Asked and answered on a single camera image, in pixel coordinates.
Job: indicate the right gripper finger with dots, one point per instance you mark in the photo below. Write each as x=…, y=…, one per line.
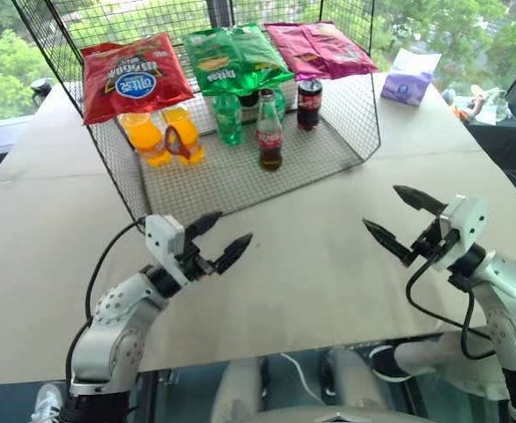
x=388, y=240
x=418, y=200

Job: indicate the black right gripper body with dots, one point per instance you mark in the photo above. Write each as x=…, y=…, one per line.
x=429, y=244

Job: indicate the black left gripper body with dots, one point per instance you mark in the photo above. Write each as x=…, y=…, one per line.
x=193, y=262

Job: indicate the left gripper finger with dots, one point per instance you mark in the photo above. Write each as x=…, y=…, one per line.
x=233, y=252
x=203, y=224

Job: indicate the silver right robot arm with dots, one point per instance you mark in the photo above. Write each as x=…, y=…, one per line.
x=511, y=275

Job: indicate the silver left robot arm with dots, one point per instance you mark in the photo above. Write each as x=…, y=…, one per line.
x=112, y=308

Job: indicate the orange soda plastic bottle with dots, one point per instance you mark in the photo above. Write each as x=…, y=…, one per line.
x=189, y=136
x=145, y=138

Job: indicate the green soda plastic bottle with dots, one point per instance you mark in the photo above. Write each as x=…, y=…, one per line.
x=280, y=103
x=228, y=119

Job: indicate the glass cola bottle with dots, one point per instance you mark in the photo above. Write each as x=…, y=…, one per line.
x=270, y=136

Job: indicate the white trouser leg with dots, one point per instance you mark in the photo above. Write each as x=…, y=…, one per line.
x=443, y=359

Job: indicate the colourful toy figures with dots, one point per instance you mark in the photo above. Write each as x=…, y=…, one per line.
x=478, y=101

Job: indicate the purple tissue box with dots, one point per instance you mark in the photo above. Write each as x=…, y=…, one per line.
x=405, y=83

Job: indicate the black sneaker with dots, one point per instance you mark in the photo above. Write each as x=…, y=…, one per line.
x=383, y=363

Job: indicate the grey robot leg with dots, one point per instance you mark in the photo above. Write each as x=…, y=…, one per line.
x=355, y=379
x=238, y=388

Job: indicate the dark cola can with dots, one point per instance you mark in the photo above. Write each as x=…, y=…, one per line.
x=309, y=106

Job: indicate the red chips bag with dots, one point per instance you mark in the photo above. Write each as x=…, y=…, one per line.
x=134, y=79

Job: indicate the green chips bag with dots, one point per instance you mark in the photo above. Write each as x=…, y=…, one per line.
x=231, y=57

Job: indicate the magenta chips bag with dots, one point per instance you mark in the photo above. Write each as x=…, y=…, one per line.
x=319, y=50

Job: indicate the grey robot torso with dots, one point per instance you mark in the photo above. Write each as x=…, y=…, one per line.
x=337, y=416

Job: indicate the white sneaker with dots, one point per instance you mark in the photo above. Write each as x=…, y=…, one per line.
x=46, y=403

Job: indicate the small black device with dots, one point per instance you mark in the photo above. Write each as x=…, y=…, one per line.
x=41, y=90

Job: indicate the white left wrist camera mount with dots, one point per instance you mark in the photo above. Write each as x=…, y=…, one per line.
x=163, y=235

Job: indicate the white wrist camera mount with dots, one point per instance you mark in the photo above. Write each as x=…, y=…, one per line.
x=163, y=235
x=469, y=220

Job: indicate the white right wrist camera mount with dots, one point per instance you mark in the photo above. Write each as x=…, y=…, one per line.
x=469, y=220

